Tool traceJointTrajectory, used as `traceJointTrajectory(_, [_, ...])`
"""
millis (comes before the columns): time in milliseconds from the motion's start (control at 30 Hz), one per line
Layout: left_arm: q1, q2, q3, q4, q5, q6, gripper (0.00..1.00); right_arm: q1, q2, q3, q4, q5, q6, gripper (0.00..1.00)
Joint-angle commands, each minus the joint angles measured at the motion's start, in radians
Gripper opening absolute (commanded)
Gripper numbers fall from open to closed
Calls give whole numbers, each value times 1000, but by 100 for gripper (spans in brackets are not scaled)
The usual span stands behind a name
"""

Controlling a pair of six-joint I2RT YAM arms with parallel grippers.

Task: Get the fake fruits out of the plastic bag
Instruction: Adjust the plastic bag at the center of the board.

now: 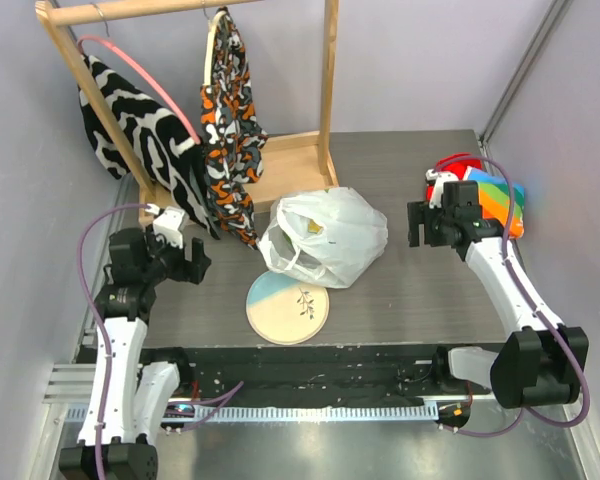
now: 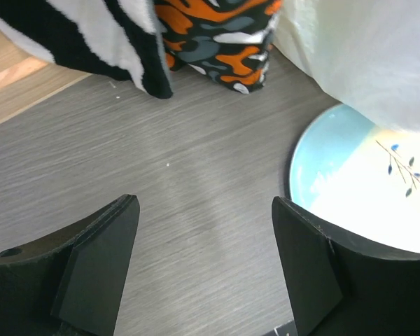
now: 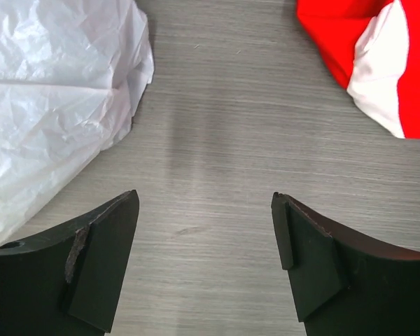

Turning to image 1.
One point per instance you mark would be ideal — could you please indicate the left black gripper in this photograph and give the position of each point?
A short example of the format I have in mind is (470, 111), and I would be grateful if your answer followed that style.
(192, 271)

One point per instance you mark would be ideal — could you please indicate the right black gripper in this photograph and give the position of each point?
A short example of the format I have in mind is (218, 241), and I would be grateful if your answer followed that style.
(421, 225)

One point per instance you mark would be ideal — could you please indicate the white plastic bag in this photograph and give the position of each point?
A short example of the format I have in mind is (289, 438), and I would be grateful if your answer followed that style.
(325, 237)

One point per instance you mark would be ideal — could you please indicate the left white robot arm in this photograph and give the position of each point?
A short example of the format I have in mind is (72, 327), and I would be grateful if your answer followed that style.
(132, 384)

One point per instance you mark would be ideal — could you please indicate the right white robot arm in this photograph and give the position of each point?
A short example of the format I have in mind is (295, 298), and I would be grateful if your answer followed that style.
(542, 361)

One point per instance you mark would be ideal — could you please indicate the red white cloth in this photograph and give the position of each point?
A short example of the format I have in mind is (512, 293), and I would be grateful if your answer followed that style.
(461, 164)

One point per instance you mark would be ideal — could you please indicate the rainbow striped cloth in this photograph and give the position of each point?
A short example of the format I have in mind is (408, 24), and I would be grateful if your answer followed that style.
(494, 199)

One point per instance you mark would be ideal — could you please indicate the blue cream ceramic plate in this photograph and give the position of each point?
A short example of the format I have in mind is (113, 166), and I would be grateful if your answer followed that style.
(285, 311)

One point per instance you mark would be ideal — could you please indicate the black white zebra cloth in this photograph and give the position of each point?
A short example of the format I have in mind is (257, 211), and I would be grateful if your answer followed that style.
(160, 141)

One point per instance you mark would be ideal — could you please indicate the orange grey camouflage cloth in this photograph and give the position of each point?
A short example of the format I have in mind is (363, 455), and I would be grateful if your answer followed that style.
(234, 139)

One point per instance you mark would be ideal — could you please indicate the wooden clothes rack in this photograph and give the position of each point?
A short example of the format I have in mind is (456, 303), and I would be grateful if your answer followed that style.
(293, 163)

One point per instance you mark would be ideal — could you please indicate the cream clothes hanger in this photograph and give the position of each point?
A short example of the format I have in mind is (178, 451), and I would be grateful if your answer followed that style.
(211, 38)

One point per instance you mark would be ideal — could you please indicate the pink clothes hanger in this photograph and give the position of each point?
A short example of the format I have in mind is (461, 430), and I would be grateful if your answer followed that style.
(150, 80)

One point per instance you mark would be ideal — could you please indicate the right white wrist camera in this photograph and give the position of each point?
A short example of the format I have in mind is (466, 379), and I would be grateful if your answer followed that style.
(435, 186)

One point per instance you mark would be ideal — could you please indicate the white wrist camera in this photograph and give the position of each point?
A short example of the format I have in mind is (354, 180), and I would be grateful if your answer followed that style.
(435, 186)
(167, 224)

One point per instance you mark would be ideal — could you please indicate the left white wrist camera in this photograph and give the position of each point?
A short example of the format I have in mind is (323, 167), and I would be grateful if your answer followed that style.
(167, 224)

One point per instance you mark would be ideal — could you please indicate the aluminium rail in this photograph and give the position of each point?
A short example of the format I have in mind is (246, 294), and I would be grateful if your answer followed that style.
(70, 383)

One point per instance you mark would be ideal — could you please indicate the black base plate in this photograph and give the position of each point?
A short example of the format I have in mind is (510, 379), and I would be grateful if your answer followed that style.
(315, 376)

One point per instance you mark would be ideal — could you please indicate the white slotted cable duct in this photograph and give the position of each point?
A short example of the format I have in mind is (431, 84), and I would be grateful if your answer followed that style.
(426, 412)

